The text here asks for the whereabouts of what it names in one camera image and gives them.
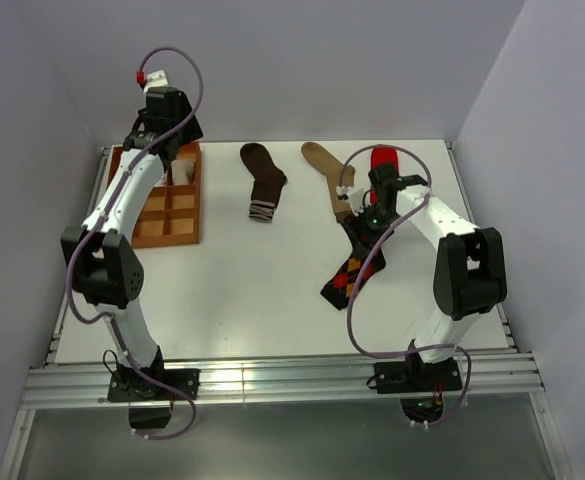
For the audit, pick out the orange compartment tray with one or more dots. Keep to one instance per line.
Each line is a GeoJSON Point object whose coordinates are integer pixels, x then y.
{"type": "Point", "coordinates": [171, 216]}

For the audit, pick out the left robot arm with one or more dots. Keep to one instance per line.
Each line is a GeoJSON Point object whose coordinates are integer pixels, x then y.
{"type": "Point", "coordinates": [104, 276]}

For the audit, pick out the beige and red reindeer sock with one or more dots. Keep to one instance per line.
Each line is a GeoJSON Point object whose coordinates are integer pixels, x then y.
{"type": "Point", "coordinates": [182, 172]}

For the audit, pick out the black orange argyle sock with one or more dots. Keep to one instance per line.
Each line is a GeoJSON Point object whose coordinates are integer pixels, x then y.
{"type": "Point", "coordinates": [337, 291]}

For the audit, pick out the dark brown sock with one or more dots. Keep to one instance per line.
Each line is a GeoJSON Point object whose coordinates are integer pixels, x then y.
{"type": "Point", "coordinates": [268, 182]}

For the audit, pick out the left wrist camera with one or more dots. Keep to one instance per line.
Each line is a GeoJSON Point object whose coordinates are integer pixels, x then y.
{"type": "Point", "coordinates": [156, 79]}

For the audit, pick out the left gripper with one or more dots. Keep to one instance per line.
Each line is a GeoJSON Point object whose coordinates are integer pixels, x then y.
{"type": "Point", "coordinates": [193, 133]}

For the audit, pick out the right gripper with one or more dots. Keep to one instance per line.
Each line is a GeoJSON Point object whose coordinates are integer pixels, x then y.
{"type": "Point", "coordinates": [369, 208]}

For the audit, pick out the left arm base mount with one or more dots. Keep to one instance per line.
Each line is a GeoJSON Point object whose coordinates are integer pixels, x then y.
{"type": "Point", "coordinates": [150, 396]}

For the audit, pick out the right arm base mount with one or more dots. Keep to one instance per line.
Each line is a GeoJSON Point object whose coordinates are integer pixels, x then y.
{"type": "Point", "coordinates": [429, 381]}

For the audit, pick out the aluminium rail frame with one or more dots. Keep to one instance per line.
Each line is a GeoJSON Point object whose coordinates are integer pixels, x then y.
{"type": "Point", "coordinates": [282, 391]}

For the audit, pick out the tan sock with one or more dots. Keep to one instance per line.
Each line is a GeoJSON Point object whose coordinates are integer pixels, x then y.
{"type": "Point", "coordinates": [331, 168]}

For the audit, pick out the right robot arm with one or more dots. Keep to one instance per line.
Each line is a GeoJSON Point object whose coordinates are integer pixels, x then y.
{"type": "Point", "coordinates": [469, 272]}

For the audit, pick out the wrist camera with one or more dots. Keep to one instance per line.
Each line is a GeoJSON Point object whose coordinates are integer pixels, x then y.
{"type": "Point", "coordinates": [354, 197]}
{"type": "Point", "coordinates": [156, 79]}

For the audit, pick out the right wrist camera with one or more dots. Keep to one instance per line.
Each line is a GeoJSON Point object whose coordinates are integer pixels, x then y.
{"type": "Point", "coordinates": [354, 197]}

